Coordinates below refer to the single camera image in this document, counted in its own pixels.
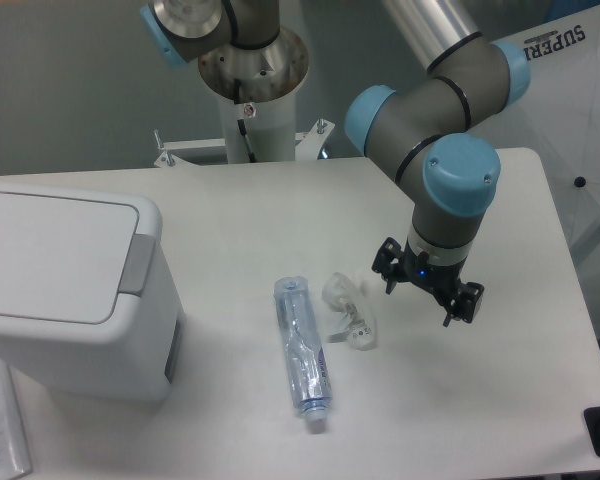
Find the crushed clear plastic bottle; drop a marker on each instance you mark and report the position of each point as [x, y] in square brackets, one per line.
[306, 366]

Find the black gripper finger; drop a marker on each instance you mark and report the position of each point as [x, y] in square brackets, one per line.
[465, 305]
[387, 263]

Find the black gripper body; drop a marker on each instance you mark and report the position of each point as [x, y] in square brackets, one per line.
[442, 282]

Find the white trash can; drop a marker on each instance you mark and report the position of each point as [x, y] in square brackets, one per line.
[88, 304]

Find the white umbrella with lettering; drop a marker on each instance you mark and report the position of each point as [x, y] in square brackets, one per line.
[559, 118]

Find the crumpled clear plastic packaging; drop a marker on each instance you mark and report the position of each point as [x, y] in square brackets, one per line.
[351, 319]

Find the white pedestal base bracket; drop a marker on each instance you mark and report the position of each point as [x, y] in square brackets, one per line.
[310, 145]

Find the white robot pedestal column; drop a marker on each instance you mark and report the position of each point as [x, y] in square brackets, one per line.
[256, 93]

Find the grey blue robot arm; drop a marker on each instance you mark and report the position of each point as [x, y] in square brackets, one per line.
[420, 140]

